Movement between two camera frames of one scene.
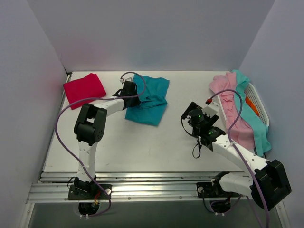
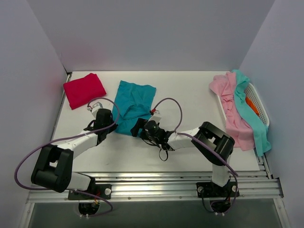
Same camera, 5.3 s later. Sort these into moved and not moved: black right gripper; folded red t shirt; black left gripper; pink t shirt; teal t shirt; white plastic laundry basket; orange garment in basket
Moved: black left gripper; teal t shirt; black right gripper
Not moved: folded red t shirt; white plastic laundry basket; orange garment in basket; pink t shirt
